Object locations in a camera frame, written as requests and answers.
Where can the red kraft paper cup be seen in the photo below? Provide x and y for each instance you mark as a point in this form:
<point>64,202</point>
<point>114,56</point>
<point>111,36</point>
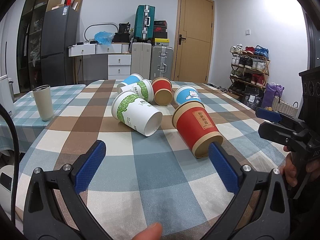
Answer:
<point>196,128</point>
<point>162,89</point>

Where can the stacked shoe boxes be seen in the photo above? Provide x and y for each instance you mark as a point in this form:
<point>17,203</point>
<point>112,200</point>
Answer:
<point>160,34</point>

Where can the woven basket bag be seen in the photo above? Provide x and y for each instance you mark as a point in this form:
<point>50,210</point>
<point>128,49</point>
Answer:
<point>281,106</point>

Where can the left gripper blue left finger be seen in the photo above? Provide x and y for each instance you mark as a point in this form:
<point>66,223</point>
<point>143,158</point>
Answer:
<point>87,164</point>

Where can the white appliance box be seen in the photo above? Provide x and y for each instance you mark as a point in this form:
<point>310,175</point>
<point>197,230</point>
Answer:
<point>6,99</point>

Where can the white green paper cup near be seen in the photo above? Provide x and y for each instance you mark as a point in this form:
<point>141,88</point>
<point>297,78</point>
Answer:
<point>136,113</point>

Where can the teal suitcase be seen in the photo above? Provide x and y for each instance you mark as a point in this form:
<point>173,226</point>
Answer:
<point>144,23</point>

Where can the white green paper cup far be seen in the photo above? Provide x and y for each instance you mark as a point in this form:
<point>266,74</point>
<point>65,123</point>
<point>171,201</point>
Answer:
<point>142,88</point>

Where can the person's left hand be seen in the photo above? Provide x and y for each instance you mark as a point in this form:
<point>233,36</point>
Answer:
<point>152,232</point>

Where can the dark glass cabinet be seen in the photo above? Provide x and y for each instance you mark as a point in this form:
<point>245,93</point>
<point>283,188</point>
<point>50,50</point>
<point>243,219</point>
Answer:
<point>28,61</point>

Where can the blue cartoon paper cup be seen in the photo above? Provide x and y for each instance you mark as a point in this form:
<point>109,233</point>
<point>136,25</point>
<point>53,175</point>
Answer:
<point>186,94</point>

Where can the black refrigerator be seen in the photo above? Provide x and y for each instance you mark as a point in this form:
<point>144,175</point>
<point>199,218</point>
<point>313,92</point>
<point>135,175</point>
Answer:
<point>58,34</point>

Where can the checkered tablecloth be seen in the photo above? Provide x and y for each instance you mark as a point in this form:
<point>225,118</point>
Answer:
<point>141,180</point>

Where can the blue white paper cup far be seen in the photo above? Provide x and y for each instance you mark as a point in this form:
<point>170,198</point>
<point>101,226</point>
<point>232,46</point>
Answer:
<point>133,78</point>

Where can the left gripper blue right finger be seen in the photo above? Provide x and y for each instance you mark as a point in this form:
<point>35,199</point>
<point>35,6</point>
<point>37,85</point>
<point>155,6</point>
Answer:
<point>226,166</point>

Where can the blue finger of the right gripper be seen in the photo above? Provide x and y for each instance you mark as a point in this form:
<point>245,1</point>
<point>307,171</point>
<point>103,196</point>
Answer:
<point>268,115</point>
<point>284,135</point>

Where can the white green paper cup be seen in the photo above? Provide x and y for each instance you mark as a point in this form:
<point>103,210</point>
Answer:
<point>136,113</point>
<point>142,88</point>

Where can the black bag on desk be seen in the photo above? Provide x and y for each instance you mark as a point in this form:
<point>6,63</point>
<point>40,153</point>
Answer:
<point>123,34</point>

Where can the beige tumbler mug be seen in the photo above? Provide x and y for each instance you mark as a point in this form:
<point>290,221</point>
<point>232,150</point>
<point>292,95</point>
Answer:
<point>43,99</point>

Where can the wooden shoe rack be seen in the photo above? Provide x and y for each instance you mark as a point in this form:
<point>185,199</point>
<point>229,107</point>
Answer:
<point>248,71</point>

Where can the silver aluminium suitcase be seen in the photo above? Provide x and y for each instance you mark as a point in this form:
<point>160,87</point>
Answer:
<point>161,62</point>

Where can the person's right hand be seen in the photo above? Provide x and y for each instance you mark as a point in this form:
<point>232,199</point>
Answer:
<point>290,170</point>

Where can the white drawer desk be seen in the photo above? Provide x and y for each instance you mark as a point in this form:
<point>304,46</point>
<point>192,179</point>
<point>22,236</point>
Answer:
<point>94,61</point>

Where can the beige suitcase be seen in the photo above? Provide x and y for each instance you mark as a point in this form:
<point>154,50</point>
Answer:
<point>141,59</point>

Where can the wooden door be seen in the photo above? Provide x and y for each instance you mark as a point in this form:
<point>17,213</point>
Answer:
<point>193,40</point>

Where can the blue plastic bag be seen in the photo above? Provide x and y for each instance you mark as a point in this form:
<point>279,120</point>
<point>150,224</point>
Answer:
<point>104,38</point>

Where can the purple bag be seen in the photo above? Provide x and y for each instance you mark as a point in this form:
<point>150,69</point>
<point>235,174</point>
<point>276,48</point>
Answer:
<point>271,90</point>

